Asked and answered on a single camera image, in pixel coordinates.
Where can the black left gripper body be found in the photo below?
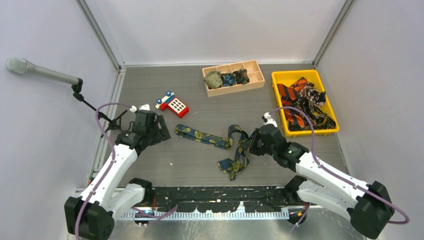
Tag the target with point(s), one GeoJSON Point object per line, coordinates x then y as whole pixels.
{"type": "Point", "coordinates": [151, 129]}

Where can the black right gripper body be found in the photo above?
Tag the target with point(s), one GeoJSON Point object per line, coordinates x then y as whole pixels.
{"type": "Point", "coordinates": [258, 147]}

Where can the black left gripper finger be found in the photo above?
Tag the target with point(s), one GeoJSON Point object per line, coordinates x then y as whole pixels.
{"type": "Point", "coordinates": [153, 138]}
{"type": "Point", "coordinates": [163, 129]}

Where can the blue yellow floral tie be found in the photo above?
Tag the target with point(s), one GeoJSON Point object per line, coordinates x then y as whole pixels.
{"type": "Point", "coordinates": [235, 137]}

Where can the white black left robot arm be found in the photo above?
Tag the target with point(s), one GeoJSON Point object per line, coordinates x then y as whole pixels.
{"type": "Point", "coordinates": [93, 214]}

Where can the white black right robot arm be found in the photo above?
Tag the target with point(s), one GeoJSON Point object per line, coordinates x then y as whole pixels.
{"type": "Point", "coordinates": [366, 206]}

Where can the red white toy brick block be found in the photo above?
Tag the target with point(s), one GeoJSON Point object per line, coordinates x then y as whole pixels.
{"type": "Point", "coordinates": [172, 103]}

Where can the orange navy striped tie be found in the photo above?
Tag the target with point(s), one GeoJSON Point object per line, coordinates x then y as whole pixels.
{"type": "Point", "coordinates": [290, 97]}

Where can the black floral patterned tie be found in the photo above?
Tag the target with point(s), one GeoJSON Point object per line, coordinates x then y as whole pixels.
{"type": "Point", "coordinates": [311, 104]}

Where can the yellow plastic bin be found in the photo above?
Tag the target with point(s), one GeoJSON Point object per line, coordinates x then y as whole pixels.
{"type": "Point", "coordinates": [288, 78]}

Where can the wooden divided tray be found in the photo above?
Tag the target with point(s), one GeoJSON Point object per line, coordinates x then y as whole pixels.
{"type": "Point", "coordinates": [255, 74]}

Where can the dark brown rolled tie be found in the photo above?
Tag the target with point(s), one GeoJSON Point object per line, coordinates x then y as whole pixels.
{"type": "Point", "coordinates": [241, 76]}

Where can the blue rolled tie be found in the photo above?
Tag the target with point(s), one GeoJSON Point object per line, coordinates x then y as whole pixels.
{"type": "Point", "coordinates": [228, 79]}

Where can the olive green rolled tie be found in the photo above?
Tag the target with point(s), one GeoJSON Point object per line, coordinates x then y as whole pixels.
{"type": "Point", "coordinates": [213, 79]}

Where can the black microphone stand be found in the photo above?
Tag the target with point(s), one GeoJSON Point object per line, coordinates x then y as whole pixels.
{"type": "Point", "coordinates": [114, 124]}

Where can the silver microphone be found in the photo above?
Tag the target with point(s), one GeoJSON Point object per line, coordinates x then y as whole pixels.
{"type": "Point", "coordinates": [22, 66]}

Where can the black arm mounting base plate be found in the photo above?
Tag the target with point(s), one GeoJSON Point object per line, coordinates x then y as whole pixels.
{"type": "Point", "coordinates": [218, 203]}

